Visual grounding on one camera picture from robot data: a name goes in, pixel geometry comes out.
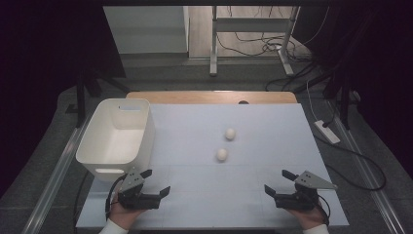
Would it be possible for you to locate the black floor cable tangle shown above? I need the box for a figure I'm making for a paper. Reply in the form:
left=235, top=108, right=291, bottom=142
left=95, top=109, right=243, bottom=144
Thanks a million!
left=215, top=5, right=315, bottom=63

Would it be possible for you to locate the thin white cable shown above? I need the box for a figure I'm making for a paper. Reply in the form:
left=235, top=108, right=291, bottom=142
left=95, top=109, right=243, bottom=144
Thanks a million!
left=306, top=80, right=321, bottom=123

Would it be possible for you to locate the person's left hand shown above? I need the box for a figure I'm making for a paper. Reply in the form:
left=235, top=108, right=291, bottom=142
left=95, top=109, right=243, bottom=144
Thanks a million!
left=108, top=197, right=146, bottom=230

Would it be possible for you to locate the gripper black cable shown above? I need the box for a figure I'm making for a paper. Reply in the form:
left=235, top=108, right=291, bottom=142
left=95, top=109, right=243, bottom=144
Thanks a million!
left=316, top=194, right=332, bottom=227
left=104, top=175, right=129, bottom=222

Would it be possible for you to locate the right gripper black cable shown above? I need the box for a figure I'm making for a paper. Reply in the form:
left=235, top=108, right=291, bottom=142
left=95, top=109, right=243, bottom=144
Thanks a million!
left=316, top=194, right=332, bottom=227

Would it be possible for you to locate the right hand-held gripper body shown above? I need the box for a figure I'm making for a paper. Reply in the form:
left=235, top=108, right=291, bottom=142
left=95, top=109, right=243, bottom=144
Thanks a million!
left=275, top=170, right=339, bottom=212

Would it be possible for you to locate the white plastic bin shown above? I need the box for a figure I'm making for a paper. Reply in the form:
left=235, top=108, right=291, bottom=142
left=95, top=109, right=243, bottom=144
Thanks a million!
left=75, top=97, right=156, bottom=182

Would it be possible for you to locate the grey metal desk frame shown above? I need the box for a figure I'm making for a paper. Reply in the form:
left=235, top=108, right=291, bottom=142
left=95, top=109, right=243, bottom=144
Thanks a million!
left=208, top=5, right=302, bottom=78

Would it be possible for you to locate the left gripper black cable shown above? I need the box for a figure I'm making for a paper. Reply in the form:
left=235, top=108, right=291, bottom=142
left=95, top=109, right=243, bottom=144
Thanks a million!
left=104, top=175, right=129, bottom=222

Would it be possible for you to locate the white power strip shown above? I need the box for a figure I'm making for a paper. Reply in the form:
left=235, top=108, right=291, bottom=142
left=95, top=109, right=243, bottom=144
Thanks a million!
left=313, top=119, right=342, bottom=145

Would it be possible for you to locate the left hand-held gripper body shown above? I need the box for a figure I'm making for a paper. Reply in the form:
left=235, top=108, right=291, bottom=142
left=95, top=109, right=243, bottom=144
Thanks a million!
left=117, top=168, right=162, bottom=211

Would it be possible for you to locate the aluminium floor rail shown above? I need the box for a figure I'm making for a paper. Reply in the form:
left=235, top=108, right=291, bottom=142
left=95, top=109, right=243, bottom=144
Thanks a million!
left=20, top=111, right=95, bottom=234
left=325, top=99, right=407, bottom=234

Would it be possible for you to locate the white board sheet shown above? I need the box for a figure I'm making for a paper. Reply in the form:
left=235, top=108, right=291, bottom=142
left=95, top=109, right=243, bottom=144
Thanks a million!
left=75, top=102, right=351, bottom=229

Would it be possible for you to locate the wooden table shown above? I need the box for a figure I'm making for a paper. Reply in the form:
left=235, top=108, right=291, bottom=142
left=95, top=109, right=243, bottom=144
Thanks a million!
left=125, top=91, right=298, bottom=105

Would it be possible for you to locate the black camera stand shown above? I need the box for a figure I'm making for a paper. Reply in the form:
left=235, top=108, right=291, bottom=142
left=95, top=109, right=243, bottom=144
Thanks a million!
left=303, top=62, right=362, bottom=131
left=65, top=67, right=131, bottom=130

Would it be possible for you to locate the white cabinet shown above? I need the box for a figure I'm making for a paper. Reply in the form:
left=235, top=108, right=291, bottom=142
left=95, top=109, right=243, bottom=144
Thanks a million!
left=102, top=5, right=190, bottom=55

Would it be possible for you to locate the person's right hand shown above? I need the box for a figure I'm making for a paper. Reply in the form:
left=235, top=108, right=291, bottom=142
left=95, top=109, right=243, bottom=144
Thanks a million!
left=286, top=202, right=327, bottom=230

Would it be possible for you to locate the black power strip cable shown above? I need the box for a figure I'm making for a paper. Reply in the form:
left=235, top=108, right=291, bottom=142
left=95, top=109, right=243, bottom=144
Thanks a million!
left=313, top=121, right=388, bottom=192

